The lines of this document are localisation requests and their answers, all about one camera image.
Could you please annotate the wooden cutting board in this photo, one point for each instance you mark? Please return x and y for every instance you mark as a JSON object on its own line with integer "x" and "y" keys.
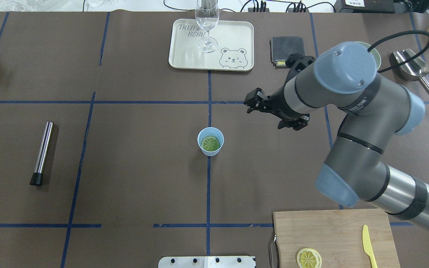
{"x": 336, "y": 235}

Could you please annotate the light blue cup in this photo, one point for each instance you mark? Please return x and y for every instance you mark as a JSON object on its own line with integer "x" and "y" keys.
{"x": 208, "y": 131}

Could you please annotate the clear wine glass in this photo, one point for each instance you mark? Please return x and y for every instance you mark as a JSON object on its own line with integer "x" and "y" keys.
{"x": 207, "y": 17}

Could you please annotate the steel muddler black tip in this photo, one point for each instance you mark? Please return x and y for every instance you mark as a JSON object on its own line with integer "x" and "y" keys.
{"x": 37, "y": 176}

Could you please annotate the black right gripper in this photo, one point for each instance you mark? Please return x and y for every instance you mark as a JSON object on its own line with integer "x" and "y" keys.
{"x": 279, "y": 101}

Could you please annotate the yellow plastic knife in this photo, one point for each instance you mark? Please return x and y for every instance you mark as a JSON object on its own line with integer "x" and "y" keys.
{"x": 367, "y": 246}

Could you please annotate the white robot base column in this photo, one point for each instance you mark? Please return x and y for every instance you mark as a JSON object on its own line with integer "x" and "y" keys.
{"x": 207, "y": 262}

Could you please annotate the metal ice scoop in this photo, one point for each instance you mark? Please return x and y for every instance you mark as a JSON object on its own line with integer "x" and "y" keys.
{"x": 415, "y": 70}

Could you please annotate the green bowl of ice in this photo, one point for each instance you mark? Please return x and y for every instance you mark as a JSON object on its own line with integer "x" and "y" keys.
{"x": 374, "y": 52}

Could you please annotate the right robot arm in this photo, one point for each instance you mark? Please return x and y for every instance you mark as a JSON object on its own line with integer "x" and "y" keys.
{"x": 376, "y": 110}

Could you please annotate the grey folded cloth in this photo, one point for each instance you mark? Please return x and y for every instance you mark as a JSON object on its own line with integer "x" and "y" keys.
{"x": 281, "y": 48}

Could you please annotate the cream bear tray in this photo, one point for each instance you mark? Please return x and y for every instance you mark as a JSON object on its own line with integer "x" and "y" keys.
{"x": 228, "y": 47}

